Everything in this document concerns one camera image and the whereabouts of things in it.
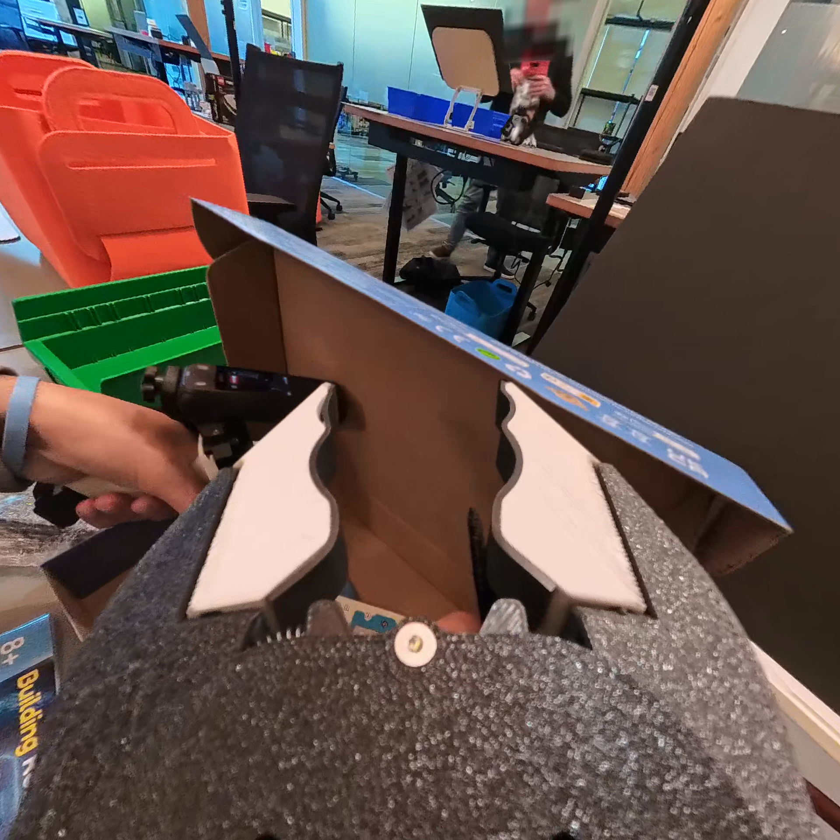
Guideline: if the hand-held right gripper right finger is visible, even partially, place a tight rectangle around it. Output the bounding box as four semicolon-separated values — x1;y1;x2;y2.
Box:
491;381;652;636

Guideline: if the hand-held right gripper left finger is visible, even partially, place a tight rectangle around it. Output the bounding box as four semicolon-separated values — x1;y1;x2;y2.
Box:
185;382;349;632

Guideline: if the small blue leaflet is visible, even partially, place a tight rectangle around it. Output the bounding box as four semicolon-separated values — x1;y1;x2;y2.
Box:
338;596;409;635

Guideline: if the blue robot kit box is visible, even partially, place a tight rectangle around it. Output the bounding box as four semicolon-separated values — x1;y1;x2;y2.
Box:
42;197;793;641

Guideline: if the wooden top desk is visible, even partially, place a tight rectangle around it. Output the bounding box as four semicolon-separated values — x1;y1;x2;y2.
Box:
341;101;614;284
546;192;634;231

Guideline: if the desk stand with black board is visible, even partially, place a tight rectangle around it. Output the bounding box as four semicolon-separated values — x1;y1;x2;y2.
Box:
420;3;514;131

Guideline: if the person's left hand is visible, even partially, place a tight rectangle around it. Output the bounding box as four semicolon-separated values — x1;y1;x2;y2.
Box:
26;384;211;531

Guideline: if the green plastic bin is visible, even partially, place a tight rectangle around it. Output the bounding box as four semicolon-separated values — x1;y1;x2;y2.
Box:
12;266;227;396

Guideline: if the blue wristband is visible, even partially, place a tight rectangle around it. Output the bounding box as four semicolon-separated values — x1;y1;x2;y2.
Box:
0;375;42;480

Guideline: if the black backpack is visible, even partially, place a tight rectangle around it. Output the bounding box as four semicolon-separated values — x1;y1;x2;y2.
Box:
399;256;463;298

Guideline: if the blue felt basket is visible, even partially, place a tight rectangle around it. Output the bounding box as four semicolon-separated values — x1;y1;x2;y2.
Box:
445;279;519;340

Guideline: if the black office chair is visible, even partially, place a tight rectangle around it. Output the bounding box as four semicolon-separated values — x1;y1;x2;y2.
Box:
459;209;565;280
235;45;345;247

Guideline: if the blue plastic bin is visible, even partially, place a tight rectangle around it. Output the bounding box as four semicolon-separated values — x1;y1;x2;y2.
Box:
387;85;513;140

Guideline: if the black floor stand pole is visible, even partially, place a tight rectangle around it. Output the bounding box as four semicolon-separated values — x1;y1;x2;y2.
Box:
525;0;713;355

